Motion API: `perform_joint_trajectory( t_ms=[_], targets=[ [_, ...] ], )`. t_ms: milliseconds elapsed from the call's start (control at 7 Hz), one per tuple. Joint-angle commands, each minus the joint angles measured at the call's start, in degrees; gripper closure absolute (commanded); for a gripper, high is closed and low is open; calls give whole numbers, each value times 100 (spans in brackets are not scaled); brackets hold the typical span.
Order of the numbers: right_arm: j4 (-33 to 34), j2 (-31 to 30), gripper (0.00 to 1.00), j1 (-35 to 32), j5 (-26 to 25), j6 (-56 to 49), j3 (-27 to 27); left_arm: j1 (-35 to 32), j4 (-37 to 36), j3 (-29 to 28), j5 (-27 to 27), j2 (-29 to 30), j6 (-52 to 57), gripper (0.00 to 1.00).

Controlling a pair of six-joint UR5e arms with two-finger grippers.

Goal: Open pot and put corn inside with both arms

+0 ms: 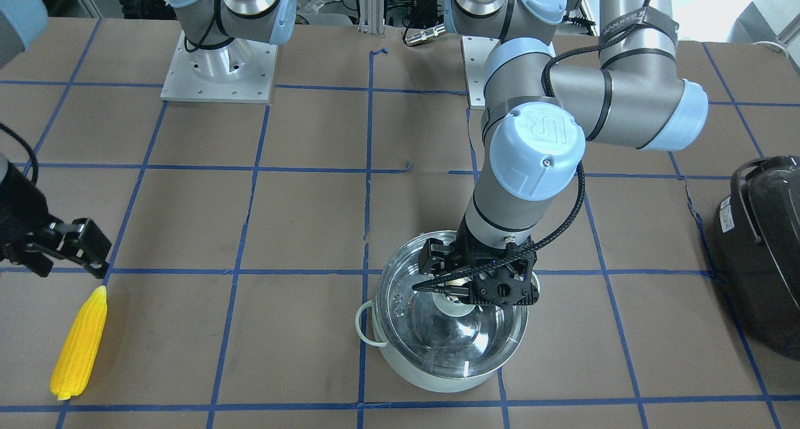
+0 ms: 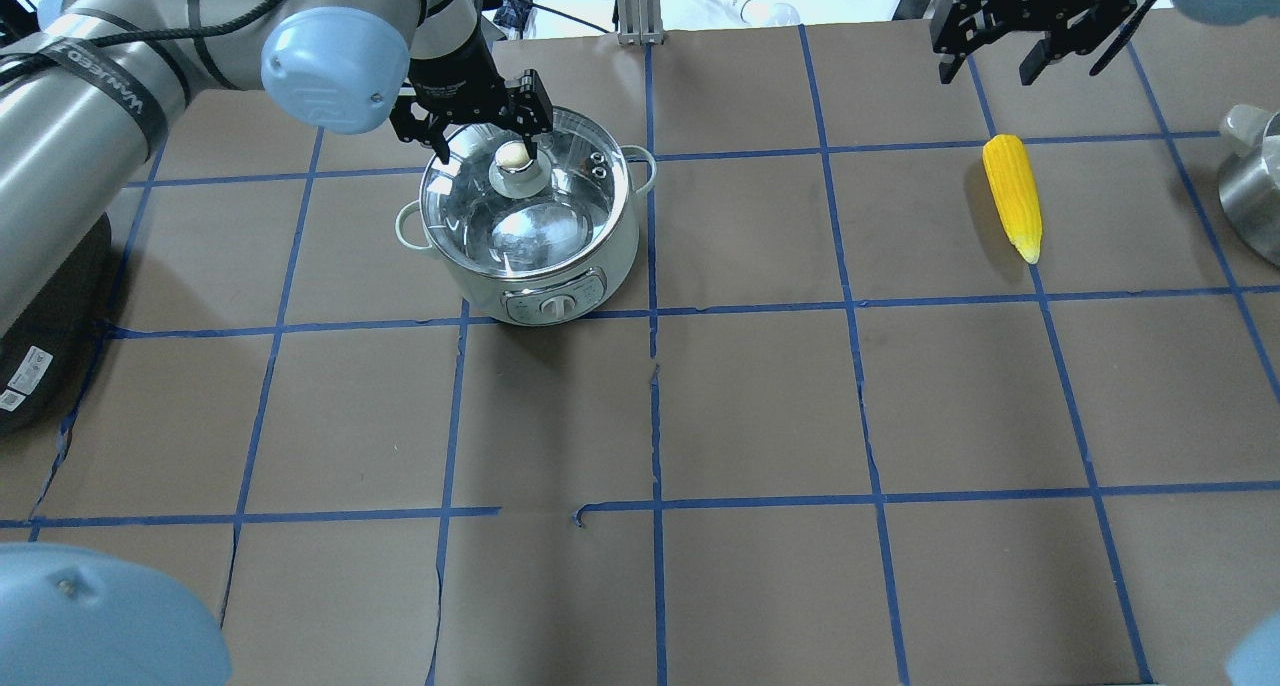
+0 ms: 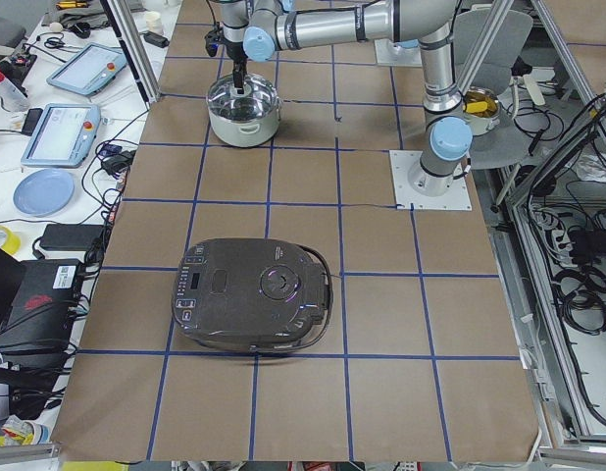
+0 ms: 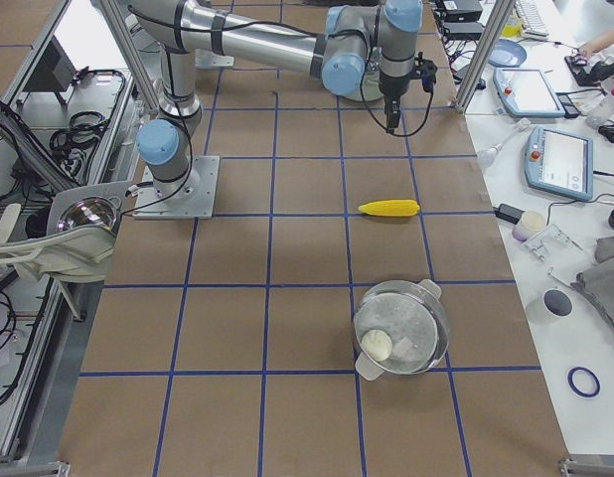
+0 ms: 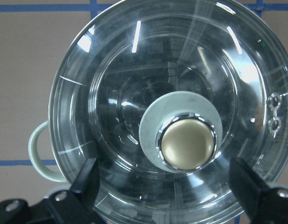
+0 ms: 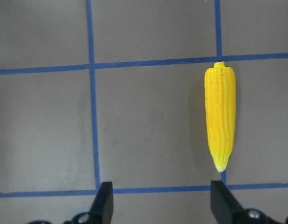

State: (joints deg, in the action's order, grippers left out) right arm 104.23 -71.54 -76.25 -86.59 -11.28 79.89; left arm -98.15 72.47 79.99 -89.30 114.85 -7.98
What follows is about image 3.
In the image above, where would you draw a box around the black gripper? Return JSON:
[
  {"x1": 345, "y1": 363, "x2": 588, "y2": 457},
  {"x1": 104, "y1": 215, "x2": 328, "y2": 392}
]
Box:
[{"x1": 222, "y1": 19, "x2": 248, "y2": 94}]

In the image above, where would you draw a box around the glass pot lid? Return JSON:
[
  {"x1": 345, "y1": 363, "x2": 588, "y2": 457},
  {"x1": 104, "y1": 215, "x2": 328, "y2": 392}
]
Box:
[{"x1": 207, "y1": 74, "x2": 280, "y2": 123}]

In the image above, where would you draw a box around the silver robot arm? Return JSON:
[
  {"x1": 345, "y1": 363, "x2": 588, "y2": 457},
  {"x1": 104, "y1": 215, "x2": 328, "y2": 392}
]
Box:
[{"x1": 216, "y1": 1, "x2": 473, "y2": 197}]

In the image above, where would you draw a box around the pale green electric pot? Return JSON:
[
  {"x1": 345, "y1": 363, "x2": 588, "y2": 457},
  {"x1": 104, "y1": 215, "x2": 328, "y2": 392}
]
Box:
[{"x1": 206, "y1": 74, "x2": 282, "y2": 148}]

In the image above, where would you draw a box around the black power adapter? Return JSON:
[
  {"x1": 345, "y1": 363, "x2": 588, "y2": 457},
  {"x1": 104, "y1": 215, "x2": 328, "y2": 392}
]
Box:
[{"x1": 143, "y1": 31, "x2": 170, "y2": 48}]

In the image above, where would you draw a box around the upper teach pendant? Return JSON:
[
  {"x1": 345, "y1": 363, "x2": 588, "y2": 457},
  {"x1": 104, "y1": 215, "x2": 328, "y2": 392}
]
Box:
[{"x1": 46, "y1": 43, "x2": 127, "y2": 96}]

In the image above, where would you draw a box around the teach pendant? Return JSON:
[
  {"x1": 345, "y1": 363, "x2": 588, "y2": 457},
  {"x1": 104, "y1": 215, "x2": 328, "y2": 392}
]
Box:
[
  {"x1": 21, "y1": 103, "x2": 101, "y2": 168},
  {"x1": 46, "y1": 43, "x2": 127, "y2": 96}
]

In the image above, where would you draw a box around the lower teach pendant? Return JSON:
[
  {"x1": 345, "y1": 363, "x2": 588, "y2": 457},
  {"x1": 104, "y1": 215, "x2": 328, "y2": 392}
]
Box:
[{"x1": 21, "y1": 103, "x2": 101, "y2": 168}]

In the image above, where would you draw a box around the black rice cooker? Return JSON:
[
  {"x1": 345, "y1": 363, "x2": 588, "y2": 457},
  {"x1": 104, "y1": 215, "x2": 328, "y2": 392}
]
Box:
[{"x1": 172, "y1": 237, "x2": 333, "y2": 353}]

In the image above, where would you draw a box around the blue plate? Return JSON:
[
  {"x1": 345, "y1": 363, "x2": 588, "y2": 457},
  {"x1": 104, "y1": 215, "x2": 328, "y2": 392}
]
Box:
[{"x1": 13, "y1": 169, "x2": 75, "y2": 217}]

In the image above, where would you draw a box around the steel bowl on chair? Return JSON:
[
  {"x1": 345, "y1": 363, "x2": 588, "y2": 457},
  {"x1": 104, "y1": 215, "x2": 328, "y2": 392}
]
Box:
[{"x1": 463, "y1": 87, "x2": 500, "y2": 136}]

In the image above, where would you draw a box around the yellow tape roll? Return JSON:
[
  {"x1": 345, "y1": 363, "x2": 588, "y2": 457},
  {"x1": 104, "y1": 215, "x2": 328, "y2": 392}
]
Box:
[{"x1": 0, "y1": 226, "x2": 21, "y2": 255}]

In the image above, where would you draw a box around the aluminium frame post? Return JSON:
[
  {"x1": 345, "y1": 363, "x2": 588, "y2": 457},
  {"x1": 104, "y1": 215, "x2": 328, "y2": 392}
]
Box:
[{"x1": 100, "y1": 0, "x2": 161, "y2": 104}]

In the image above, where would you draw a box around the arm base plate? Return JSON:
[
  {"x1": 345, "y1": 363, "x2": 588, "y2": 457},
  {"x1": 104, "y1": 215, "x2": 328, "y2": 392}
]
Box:
[
  {"x1": 375, "y1": 39, "x2": 422, "y2": 68},
  {"x1": 389, "y1": 150, "x2": 472, "y2": 211}
]

